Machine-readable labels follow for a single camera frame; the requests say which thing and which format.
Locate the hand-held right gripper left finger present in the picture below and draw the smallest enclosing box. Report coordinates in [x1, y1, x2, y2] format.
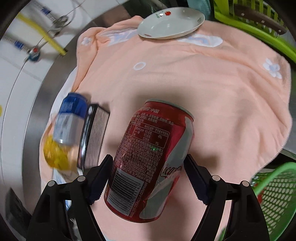
[28, 154, 114, 241]

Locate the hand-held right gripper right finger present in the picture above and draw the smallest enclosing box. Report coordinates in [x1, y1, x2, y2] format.
[184, 153, 270, 241]

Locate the red soda can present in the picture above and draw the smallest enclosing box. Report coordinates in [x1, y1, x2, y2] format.
[103, 99, 195, 223]

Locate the green plastic basket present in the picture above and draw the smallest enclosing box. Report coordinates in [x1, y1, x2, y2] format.
[221, 161, 296, 241]

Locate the small black box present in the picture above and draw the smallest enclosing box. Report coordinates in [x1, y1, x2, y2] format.
[76, 103, 111, 171]

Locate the blue and white can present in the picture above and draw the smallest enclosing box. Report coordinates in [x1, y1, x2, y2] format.
[52, 92, 90, 145]

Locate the peach printed towel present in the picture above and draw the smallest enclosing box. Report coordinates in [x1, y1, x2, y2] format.
[39, 15, 292, 241]

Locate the green dish rack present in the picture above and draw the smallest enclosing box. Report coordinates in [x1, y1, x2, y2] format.
[209, 0, 296, 61]

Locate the white plate with red flower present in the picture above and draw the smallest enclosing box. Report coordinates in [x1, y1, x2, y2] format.
[137, 7, 206, 40]

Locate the metal water valve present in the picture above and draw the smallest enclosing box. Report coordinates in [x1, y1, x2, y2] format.
[24, 15, 70, 62]

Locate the braided metal hose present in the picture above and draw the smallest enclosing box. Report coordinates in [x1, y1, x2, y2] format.
[4, 36, 31, 53]
[30, 0, 68, 24]

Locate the cleaver with wooden handle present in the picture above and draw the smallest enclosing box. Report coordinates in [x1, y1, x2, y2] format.
[233, 4, 288, 36]

